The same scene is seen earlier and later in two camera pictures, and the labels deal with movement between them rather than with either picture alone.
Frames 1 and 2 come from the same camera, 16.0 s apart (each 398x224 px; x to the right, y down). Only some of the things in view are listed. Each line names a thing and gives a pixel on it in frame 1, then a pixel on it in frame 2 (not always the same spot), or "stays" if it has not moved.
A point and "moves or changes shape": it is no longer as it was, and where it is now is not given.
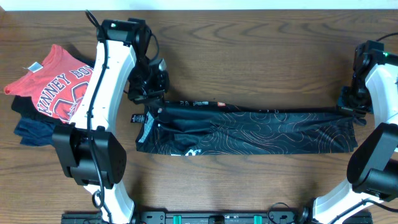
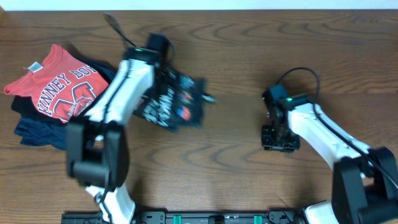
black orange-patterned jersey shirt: [204, 128] moves or changes shape
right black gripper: [342, 103] to [270, 145]
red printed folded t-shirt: [59, 87] stays
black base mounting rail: [212, 218] stays
